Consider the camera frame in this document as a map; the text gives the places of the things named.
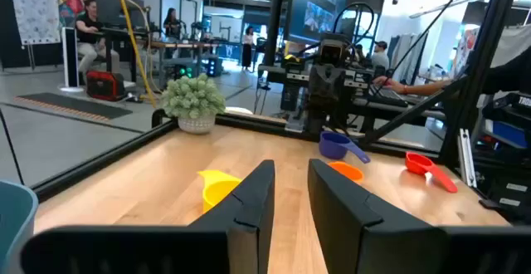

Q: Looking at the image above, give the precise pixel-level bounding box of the yellow hanging cable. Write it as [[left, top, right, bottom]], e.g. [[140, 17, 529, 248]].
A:
[[112, 0, 158, 109]]

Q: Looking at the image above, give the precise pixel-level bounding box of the purple measuring cup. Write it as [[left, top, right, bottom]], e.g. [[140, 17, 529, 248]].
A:
[[318, 131, 372, 164]]

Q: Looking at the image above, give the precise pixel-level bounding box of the orange measuring cup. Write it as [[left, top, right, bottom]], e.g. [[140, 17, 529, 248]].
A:
[[327, 161, 365, 183]]

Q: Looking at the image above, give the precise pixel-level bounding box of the large wall display screen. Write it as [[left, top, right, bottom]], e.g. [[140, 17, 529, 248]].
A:
[[285, 0, 350, 46]]

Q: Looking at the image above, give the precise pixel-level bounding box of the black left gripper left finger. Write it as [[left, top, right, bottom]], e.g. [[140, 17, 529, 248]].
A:
[[19, 159, 276, 274]]

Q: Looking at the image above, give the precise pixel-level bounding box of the black diagonal frame strut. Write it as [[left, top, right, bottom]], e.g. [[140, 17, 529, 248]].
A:
[[359, 76, 470, 147]]

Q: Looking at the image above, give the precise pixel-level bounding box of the person's hand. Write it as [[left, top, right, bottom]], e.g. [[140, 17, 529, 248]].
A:
[[372, 75, 407, 95]]

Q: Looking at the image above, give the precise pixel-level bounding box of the teal plastic basket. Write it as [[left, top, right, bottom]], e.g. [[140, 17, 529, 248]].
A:
[[0, 179, 39, 274]]

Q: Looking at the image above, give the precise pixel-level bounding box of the person's forearm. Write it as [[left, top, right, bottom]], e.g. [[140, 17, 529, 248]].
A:
[[404, 47, 531, 97]]

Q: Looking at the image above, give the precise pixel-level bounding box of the colourful patchwork quilt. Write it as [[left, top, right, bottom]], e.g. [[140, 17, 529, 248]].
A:
[[56, 0, 95, 28]]

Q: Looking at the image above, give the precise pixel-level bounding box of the white standing tower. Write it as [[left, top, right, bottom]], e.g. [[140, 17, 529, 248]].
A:
[[57, 27, 85, 94]]

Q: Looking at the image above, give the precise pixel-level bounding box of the red and black box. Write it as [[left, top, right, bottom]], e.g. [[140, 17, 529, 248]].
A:
[[85, 70, 126, 102]]

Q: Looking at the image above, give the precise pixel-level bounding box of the black floor mat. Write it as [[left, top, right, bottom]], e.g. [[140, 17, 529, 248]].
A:
[[13, 92, 134, 122]]

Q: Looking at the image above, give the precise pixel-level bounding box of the black frame post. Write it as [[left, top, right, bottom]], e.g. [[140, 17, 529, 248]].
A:
[[438, 0, 524, 168]]

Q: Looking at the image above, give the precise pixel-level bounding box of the red measuring cup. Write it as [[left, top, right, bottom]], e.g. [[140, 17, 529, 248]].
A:
[[405, 151, 459, 194]]

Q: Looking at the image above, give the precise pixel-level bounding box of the white patterned fabric panel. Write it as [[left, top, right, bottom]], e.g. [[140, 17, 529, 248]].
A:
[[7, 0, 63, 46]]

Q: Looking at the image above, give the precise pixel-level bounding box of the black table edge rail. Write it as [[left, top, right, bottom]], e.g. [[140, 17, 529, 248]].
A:
[[31, 107, 447, 203]]

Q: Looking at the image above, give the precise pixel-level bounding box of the yellow measuring cup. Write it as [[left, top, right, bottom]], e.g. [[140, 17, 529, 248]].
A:
[[197, 169, 243, 214]]

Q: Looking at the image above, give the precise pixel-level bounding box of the green plant in white pot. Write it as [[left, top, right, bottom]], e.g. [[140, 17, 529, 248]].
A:
[[160, 73, 227, 135]]

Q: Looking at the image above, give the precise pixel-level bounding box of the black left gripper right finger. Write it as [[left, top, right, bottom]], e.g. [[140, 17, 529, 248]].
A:
[[307, 158, 531, 274]]

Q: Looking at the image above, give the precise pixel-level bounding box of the person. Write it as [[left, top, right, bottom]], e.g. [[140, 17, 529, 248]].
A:
[[241, 25, 256, 71], [75, 0, 121, 76], [370, 40, 391, 71], [163, 7, 183, 39]]

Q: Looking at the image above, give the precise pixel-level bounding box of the black keyboard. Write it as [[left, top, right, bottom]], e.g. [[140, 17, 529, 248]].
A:
[[367, 85, 411, 109]]

